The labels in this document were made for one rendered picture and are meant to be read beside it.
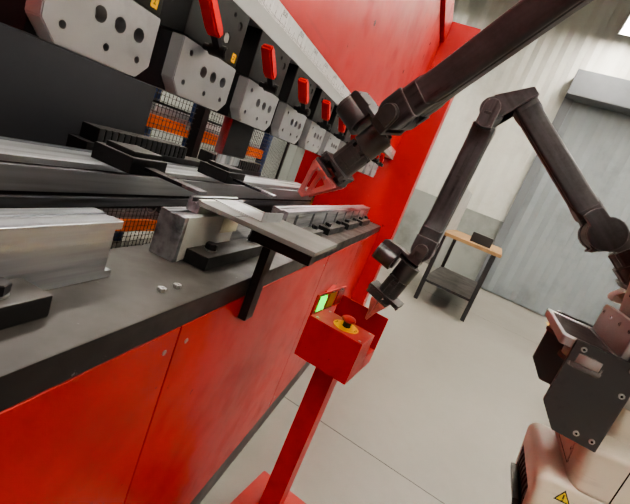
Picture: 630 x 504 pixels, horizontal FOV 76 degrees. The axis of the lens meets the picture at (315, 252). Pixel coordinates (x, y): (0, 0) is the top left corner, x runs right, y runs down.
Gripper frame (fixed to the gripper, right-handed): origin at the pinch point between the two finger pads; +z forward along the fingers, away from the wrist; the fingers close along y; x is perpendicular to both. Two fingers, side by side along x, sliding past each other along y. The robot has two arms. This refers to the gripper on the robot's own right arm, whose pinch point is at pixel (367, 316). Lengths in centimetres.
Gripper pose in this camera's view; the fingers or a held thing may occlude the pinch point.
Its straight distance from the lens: 117.7
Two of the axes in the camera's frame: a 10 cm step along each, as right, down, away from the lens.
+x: -4.3, 0.5, -9.0
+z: -5.6, 7.7, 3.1
